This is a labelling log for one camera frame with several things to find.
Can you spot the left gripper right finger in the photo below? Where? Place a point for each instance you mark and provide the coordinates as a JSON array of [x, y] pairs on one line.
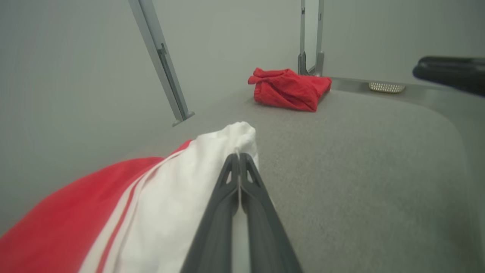
[[265, 235]]

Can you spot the red garment with white stripe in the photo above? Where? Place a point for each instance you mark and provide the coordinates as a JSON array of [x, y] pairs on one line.
[[291, 91]]

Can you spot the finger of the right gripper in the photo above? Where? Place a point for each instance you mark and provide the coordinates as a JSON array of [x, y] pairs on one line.
[[454, 79], [454, 61]]

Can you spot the white perforated oval object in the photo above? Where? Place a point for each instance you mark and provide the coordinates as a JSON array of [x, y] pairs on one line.
[[386, 87]]

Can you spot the dark grey baseboard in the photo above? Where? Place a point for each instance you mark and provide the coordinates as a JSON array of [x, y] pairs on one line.
[[348, 84]]

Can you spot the slanted grey metal beam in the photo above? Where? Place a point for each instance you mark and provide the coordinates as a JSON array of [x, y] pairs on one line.
[[159, 49]]

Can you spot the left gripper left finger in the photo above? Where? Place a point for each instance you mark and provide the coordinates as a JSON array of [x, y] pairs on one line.
[[216, 227]]

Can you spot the white garment with red stripes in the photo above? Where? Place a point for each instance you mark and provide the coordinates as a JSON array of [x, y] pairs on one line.
[[151, 212]]

